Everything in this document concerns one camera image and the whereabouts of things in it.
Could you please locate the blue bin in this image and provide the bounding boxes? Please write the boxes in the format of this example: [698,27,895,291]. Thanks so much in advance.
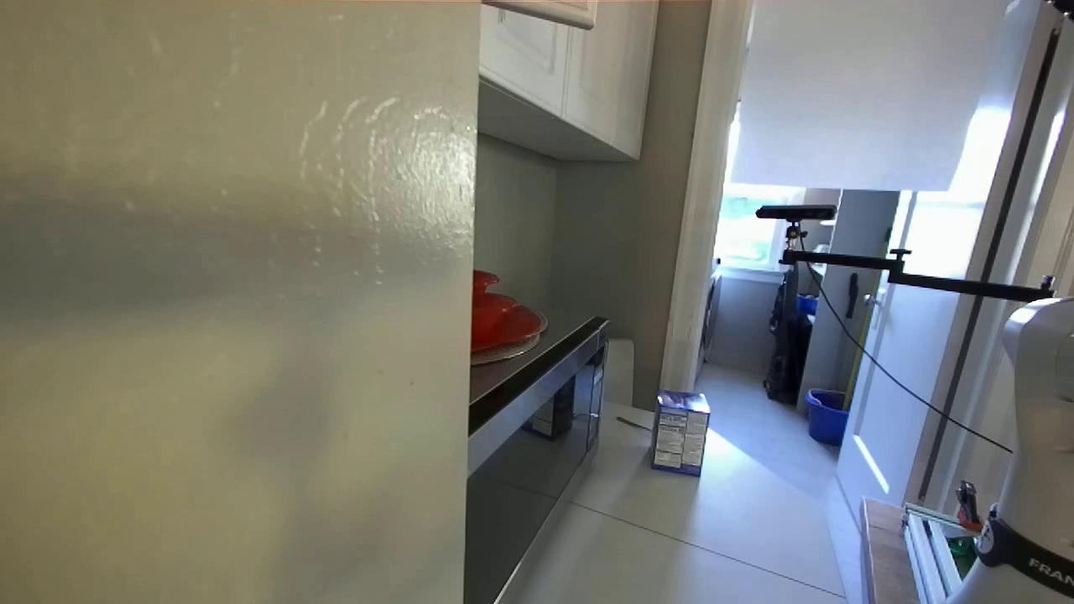
[803,387,852,448]

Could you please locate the blue carton box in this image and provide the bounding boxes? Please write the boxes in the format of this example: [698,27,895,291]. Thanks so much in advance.
[647,387,715,478]

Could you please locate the bright window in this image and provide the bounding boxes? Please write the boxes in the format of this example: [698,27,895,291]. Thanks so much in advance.
[711,181,811,278]

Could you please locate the red bowl on counter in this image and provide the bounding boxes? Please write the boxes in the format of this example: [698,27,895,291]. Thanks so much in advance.
[470,288,549,362]

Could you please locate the green base plate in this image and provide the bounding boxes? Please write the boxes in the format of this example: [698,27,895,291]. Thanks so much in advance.
[902,504,980,604]

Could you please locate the white roller blind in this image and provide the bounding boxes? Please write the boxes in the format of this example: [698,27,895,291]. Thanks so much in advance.
[729,0,1012,195]

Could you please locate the black camera cable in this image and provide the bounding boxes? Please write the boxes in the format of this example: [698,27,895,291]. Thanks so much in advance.
[803,266,1018,460]

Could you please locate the black stereo camera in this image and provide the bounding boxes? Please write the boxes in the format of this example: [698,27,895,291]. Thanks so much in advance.
[752,201,839,224]

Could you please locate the round beige tray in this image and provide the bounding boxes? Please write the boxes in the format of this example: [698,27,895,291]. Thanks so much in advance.
[470,328,555,371]

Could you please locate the white cabinet door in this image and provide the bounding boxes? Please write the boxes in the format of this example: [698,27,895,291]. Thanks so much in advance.
[478,0,602,118]
[560,0,666,159]

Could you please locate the black equipment stand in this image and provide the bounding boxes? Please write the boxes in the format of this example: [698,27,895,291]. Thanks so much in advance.
[761,274,821,409]

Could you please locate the red plug at robot base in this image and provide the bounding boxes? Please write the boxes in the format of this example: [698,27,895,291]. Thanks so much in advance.
[951,478,991,540]

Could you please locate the white wall cabinet body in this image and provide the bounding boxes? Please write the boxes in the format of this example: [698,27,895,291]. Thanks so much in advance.
[478,0,666,168]

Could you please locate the robot base table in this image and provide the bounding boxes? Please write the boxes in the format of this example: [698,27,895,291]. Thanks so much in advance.
[856,496,983,604]

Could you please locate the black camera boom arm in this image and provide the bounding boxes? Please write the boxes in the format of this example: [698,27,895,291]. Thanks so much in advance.
[777,247,1057,305]

